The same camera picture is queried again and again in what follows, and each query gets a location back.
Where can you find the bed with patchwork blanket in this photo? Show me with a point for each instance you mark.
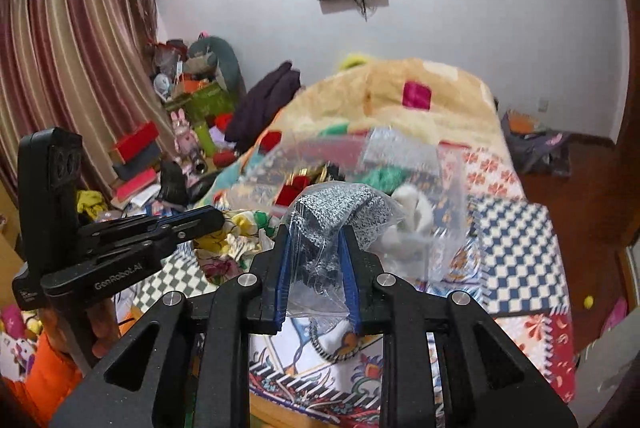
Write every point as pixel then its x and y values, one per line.
pixel 505 188

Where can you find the wall socket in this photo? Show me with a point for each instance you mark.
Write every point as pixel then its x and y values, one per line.
pixel 542 104

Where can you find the yellow ball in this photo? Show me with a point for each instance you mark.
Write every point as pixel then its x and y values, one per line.
pixel 589 301

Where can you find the dark purple jacket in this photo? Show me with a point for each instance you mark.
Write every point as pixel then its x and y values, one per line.
pixel 265 103

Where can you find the yellow floral cloth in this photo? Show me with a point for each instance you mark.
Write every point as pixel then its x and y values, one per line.
pixel 240 233

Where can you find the pile of clothes on floor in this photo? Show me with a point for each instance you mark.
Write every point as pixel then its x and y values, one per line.
pixel 542 148

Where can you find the yellow green plush toy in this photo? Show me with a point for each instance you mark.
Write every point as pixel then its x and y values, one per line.
pixel 352 58

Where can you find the pink bunny doll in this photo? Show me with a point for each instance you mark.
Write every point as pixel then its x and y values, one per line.
pixel 184 138

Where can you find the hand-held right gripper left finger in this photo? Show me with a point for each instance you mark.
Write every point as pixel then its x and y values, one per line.
pixel 281 278

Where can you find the black bag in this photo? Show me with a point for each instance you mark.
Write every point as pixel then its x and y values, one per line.
pixel 172 183

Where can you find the black white checkered cloth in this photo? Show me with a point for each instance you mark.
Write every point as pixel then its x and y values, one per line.
pixel 170 278

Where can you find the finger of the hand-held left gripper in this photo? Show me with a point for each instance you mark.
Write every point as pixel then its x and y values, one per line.
pixel 197 218
pixel 130 244

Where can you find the beige plush blanket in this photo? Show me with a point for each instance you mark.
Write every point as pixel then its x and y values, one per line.
pixel 450 93

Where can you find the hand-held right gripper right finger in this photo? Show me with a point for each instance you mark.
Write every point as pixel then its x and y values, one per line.
pixel 350 280

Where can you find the person's left forearm orange sleeve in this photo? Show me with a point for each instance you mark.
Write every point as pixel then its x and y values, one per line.
pixel 50 373

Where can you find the white soft cloth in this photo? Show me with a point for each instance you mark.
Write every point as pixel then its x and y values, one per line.
pixel 412 218

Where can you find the grey knitted cloth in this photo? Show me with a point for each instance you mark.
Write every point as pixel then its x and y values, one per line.
pixel 330 213

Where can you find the red box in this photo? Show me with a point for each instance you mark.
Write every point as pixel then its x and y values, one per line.
pixel 136 142

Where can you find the clear plastic bag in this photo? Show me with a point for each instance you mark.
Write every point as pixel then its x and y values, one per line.
pixel 440 228

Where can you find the green knitted cloth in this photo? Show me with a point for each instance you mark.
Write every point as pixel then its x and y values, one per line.
pixel 392 177

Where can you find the person's left hand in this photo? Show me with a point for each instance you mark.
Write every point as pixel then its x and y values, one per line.
pixel 103 330

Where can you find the green cardboard box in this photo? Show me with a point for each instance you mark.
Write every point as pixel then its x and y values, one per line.
pixel 205 101

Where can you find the blue white checkered mat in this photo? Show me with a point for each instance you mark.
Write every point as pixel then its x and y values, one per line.
pixel 520 258

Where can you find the striped brown curtain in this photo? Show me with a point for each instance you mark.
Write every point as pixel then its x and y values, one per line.
pixel 65 58

